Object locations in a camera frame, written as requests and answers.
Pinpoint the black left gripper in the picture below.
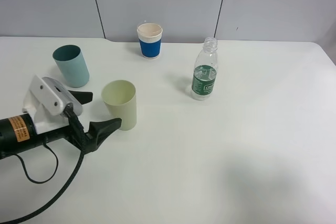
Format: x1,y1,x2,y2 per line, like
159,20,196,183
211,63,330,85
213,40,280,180
28,90,122,153

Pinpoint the light green plastic cup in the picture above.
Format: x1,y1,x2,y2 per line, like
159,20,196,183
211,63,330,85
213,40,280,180
101,80,137,131

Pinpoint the clear bottle green label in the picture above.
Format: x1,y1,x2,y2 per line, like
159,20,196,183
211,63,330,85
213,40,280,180
191,37,218,101

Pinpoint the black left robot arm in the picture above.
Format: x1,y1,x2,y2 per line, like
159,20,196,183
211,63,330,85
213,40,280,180
1,88,122,158

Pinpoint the teal plastic cup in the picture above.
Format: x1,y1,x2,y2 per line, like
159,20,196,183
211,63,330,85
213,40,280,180
52,45,90,88

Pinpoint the blue sleeved paper cup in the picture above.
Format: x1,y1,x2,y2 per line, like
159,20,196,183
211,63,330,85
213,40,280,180
137,22,163,59

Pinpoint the black left camera cable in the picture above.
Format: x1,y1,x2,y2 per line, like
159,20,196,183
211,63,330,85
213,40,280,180
0,104,91,224

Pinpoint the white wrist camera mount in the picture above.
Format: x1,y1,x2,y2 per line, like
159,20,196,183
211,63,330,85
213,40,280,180
23,75,83,134

